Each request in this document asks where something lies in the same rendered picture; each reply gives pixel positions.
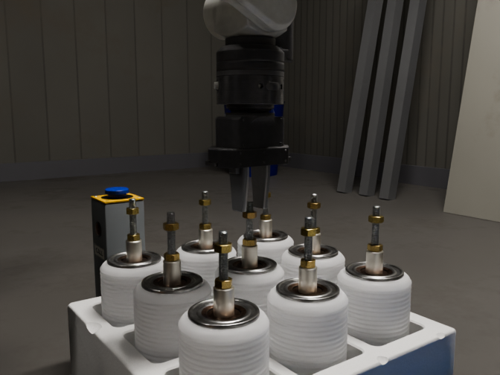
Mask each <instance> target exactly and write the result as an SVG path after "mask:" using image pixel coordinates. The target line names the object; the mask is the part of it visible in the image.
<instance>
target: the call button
mask: <svg viewBox="0 0 500 375"><path fill-rule="evenodd" d="M127 193H129V188H127V187H108V188H107V189H105V194H107V196H108V198H124V197H126V194H127Z"/></svg>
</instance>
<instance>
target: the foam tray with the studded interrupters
mask: <svg viewBox="0 0 500 375"><path fill-rule="evenodd" d="M101 304H102V303H101V296H100V297H96V298H90V299H86V300H83V301H76V302H73V303H70V304H69V305H68V331H69V344H70V357H71V375H179V358H177V359H172V360H170V361H167V362H163V363H158V364H155V363H151V362H149V361H148V360H147V359H146V358H145V357H144V356H143V355H142V354H141V353H140V352H139V351H138V350H136V349H135V329H134V328H135V326H134V324H131V325H128V326H125V327H113V326H112V325H111V324H110V323H108V322H107V321H106V320H105V319H104V318H103V317H102V306H101ZM409 324H410V325H409V335H408V336H405V337H403V338H401V339H398V340H396V341H394V342H391V343H388V344H385V345H383V346H379V347H377V346H372V345H369V344H367V343H365V342H363V341H360V340H358V339H356V338H354V337H352V336H350V335H347V361H345V362H342V363H339V364H337V365H334V366H332V367H330V368H327V369H325V370H322V371H319V372H318V373H315V374H312V375H453V369H454V358H455V335H456V331H455V329H454V328H451V327H448V326H446V325H444V324H441V323H438V322H436V321H433V320H431V319H428V318H425V317H422V316H421V315H417V314H415V313H412V312H410V322H409ZM269 375H297V374H295V373H294V372H292V371H291V370H289V369H288V368H286V367H284V366H283V365H281V364H280V363H278V362H276V361H275V360H274V359H272V358H270V357H269Z"/></svg>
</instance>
